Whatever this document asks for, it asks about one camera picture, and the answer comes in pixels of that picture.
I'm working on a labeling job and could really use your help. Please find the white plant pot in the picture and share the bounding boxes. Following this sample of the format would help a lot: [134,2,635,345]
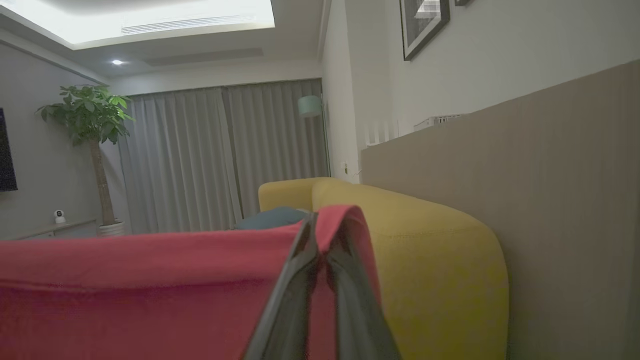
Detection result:
[97,221,126,237]

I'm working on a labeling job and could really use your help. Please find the large dark framed picture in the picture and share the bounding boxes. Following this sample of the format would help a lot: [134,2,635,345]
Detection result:
[398,0,451,62]

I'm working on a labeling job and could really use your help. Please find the white slotted device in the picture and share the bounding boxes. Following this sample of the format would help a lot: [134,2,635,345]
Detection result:
[413,113,464,133]

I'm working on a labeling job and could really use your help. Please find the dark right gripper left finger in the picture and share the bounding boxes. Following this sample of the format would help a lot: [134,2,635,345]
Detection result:
[243,212,321,360]

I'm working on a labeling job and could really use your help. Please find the beige partition panel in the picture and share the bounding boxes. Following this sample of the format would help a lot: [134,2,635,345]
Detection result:
[359,59,640,360]

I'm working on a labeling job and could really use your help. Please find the yellow sofa section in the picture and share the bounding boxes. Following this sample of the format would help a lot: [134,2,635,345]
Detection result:
[258,176,510,360]

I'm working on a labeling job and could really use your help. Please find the ceiling air vent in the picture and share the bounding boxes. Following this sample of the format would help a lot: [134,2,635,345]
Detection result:
[120,13,256,36]

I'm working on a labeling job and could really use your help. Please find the grey curtain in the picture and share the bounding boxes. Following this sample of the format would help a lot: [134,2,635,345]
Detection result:
[117,78,331,235]

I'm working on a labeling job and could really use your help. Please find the red and white shirt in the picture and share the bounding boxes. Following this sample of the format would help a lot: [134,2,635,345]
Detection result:
[0,204,384,360]

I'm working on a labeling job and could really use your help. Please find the green potted tree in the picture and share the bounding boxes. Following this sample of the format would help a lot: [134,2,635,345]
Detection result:
[35,83,135,227]

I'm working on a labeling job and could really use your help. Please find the black wall television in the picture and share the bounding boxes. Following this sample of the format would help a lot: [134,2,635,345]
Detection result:
[0,107,19,193]

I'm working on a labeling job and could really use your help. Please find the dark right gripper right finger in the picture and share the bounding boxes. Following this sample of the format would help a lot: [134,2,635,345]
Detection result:
[326,244,401,360]

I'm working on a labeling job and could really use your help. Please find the blue cushion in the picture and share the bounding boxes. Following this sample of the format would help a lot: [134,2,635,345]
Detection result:
[234,206,311,231]

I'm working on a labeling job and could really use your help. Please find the low grey cabinet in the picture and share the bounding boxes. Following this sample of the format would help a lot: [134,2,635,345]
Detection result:
[14,218,99,241]

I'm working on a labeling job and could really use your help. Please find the floor lamp with pale shade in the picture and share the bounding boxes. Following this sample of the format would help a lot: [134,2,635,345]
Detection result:
[297,94,332,179]

